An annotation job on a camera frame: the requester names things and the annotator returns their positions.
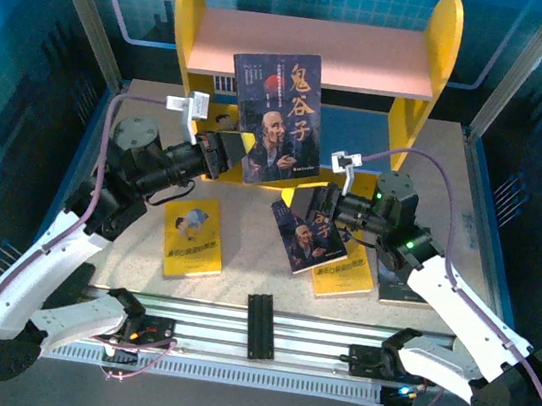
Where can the black rail bracket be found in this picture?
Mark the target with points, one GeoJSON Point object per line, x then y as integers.
{"type": "Point", "coordinates": [261, 328]}

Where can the aluminium rail base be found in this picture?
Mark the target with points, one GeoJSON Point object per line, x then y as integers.
{"type": "Point", "coordinates": [318, 332]}

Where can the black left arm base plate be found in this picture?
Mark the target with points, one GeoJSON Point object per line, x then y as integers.
{"type": "Point", "coordinates": [159, 331]}

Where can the yellow pink blue bookshelf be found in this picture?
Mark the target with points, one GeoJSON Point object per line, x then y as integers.
{"type": "Point", "coordinates": [322, 54]}

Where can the dark blue Guiguzi book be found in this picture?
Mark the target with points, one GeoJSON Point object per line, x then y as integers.
{"type": "Point", "coordinates": [273, 112]}
{"type": "Point", "coordinates": [305, 248]}

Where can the black wolf cover book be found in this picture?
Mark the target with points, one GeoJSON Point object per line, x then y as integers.
{"type": "Point", "coordinates": [397, 294]}

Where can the aluminium frame post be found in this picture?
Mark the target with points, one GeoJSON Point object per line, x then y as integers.
{"type": "Point", "coordinates": [519, 71]}
{"type": "Point", "coordinates": [85, 15]}

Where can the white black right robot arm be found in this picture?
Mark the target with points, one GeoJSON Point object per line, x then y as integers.
{"type": "Point", "coordinates": [468, 306]}

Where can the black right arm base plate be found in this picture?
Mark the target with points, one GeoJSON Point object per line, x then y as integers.
{"type": "Point", "coordinates": [362, 359]}

